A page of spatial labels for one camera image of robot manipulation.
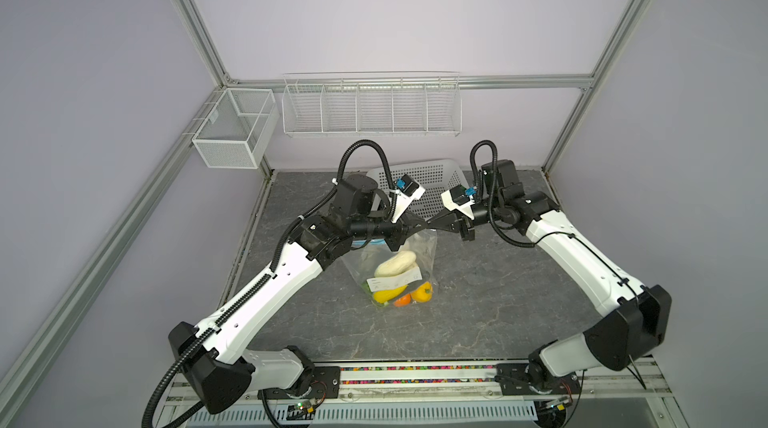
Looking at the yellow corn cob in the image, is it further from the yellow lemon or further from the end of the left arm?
the end of the left arm

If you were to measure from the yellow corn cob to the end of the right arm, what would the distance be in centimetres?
22

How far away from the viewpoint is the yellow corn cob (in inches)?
30.9

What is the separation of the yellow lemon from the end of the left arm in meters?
0.28

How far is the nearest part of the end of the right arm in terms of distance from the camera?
0.55m

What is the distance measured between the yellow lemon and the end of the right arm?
23 cm

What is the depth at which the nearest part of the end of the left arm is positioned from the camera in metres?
0.47

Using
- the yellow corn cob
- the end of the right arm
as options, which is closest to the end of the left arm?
the end of the right arm

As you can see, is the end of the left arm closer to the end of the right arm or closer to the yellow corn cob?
the end of the right arm

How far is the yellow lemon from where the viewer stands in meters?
0.82

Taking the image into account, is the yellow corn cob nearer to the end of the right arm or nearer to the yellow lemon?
the yellow lemon
